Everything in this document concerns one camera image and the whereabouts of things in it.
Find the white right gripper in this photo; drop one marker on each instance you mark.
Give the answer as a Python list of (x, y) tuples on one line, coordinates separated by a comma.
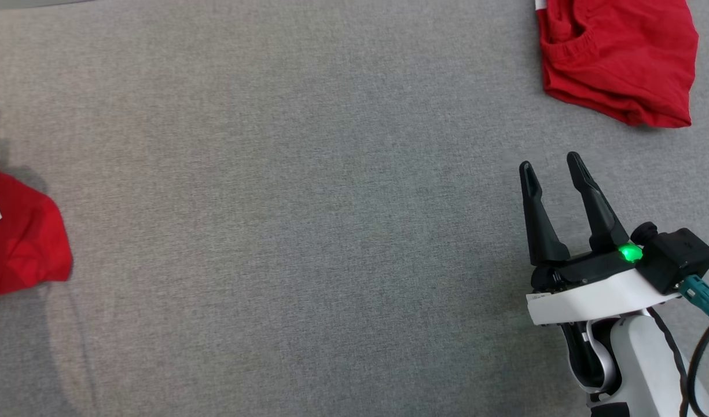
[(591, 289)]

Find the red shorts white trim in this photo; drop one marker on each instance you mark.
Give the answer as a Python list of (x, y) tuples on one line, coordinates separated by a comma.
[(626, 58)]

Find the red T-shirt white sleeves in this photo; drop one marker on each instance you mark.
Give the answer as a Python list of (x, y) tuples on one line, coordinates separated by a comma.
[(24, 249)]

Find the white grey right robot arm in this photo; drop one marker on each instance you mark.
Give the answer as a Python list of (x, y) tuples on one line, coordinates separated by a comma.
[(643, 359)]

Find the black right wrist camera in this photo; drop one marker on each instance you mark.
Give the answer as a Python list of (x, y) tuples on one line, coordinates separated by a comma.
[(678, 258)]

